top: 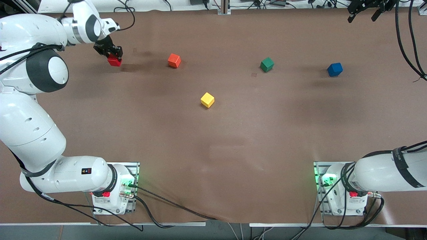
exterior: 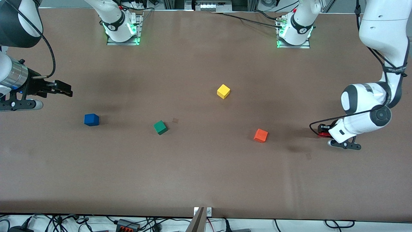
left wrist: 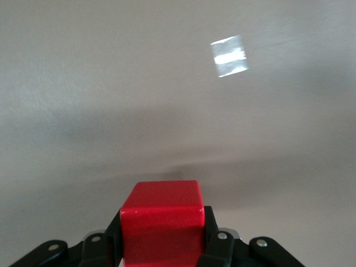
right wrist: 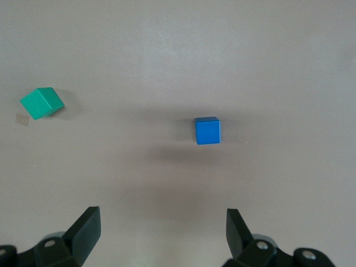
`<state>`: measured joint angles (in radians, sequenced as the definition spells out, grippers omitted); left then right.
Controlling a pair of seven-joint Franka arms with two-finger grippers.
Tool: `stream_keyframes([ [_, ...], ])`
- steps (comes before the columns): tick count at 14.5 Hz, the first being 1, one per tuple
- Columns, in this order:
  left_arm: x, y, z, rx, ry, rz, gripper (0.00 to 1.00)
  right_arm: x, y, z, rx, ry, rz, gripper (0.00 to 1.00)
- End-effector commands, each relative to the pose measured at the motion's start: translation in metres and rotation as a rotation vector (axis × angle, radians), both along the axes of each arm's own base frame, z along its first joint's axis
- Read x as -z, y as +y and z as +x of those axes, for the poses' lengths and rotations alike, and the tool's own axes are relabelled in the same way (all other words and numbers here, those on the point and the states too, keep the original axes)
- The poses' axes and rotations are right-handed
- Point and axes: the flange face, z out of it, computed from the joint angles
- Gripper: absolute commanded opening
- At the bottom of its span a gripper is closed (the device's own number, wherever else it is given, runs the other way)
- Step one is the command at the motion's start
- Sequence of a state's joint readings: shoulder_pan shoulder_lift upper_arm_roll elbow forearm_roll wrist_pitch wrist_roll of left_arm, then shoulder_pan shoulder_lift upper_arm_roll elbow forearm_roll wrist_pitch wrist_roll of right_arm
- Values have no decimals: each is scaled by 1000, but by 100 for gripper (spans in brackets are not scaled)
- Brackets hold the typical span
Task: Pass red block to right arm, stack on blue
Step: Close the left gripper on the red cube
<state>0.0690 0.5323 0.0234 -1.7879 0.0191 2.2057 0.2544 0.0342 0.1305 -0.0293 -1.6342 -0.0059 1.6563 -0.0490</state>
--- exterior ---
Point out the white metal bracket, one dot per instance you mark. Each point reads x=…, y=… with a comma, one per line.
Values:
x=209, y=211

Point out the brown table cover mat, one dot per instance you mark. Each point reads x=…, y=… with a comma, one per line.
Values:
x=206, y=174

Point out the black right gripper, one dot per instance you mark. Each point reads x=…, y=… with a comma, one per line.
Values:
x=34, y=86

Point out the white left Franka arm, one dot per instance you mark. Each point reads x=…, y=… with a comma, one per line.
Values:
x=383, y=25

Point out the blue wooden block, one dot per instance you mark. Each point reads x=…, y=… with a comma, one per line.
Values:
x=91, y=120

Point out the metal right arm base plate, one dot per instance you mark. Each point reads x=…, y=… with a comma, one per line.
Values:
x=112, y=43

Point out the yellow wooden block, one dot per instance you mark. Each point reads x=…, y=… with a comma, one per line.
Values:
x=223, y=91

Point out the black orange connector box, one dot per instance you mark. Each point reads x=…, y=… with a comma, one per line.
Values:
x=127, y=224

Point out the black plug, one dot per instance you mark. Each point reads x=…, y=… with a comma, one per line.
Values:
x=21, y=229

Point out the white power strip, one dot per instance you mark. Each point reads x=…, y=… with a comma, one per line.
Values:
x=209, y=6

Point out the green wooden block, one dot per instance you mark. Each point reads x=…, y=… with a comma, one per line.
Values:
x=160, y=127

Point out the brown wooden post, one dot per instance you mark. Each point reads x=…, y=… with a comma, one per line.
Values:
x=197, y=224

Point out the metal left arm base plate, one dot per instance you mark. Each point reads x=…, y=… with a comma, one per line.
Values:
x=305, y=46

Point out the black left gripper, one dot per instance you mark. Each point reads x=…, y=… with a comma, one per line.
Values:
x=328, y=128

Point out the orange wooden block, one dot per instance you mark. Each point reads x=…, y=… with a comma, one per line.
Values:
x=260, y=135

